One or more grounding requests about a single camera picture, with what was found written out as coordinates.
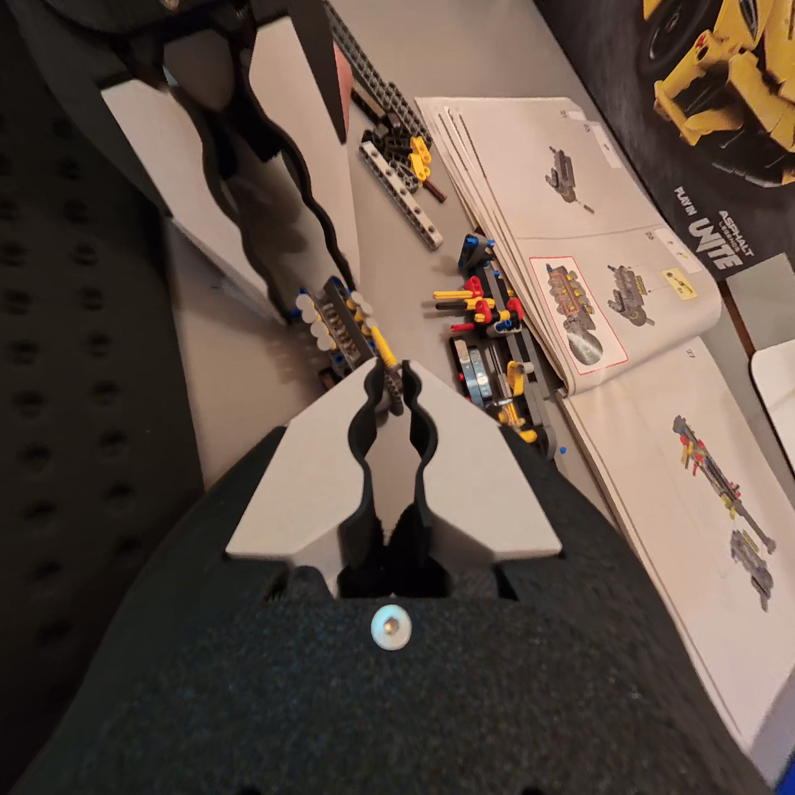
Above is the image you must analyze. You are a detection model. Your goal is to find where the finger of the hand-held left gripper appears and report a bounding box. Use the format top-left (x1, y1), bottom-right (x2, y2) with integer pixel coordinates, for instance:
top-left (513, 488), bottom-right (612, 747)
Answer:
top-left (101, 67), bottom-right (293, 325)
top-left (247, 15), bottom-right (362, 294)

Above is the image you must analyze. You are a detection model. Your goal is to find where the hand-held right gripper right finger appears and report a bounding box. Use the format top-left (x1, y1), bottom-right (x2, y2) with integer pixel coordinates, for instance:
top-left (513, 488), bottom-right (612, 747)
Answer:
top-left (402, 360), bottom-right (564, 578)

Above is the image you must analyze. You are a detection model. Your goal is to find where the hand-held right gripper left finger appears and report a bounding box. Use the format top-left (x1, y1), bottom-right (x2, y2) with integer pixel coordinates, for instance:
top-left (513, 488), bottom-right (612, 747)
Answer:
top-left (225, 359), bottom-right (389, 581)

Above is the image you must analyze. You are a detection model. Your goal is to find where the single yellow toy pin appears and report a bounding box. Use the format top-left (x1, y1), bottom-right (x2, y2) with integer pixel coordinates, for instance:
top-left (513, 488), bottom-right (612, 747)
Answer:
top-left (369, 323), bottom-right (406, 416)

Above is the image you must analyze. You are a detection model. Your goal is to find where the black toy gear assembly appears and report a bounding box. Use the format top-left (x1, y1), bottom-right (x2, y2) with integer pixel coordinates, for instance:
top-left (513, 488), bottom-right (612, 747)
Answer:
top-left (291, 276), bottom-right (383, 391)

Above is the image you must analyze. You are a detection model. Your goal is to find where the toy car set box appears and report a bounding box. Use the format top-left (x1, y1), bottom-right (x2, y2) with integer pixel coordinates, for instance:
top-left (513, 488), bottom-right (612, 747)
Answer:
top-left (534, 0), bottom-right (795, 282)

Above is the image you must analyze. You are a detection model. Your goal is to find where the person's left hand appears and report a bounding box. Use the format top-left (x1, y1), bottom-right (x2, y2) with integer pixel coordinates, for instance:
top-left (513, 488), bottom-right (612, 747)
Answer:
top-left (334, 43), bottom-right (355, 122)

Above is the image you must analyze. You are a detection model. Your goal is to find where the long black toy beam assembly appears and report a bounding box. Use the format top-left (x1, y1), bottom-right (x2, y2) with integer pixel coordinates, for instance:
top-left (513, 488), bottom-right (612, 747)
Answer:
top-left (323, 0), bottom-right (449, 204)

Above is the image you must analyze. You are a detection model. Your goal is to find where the partly built toy chassis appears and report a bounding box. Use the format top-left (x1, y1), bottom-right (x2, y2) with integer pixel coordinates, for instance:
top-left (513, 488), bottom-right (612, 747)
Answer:
top-left (425, 233), bottom-right (569, 460)

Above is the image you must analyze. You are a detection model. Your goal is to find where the grey toy beam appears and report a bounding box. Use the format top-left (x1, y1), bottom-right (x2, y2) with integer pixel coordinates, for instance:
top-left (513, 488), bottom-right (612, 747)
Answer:
top-left (359, 142), bottom-right (445, 251)

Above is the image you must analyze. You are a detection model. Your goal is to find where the building instruction booklet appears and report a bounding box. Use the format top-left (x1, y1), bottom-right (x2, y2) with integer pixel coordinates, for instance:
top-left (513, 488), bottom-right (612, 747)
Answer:
top-left (415, 96), bottom-right (795, 752)

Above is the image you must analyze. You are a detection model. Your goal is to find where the blue plastic bin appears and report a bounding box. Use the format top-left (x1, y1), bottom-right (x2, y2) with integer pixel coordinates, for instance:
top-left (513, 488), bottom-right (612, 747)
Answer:
top-left (767, 736), bottom-right (795, 793)

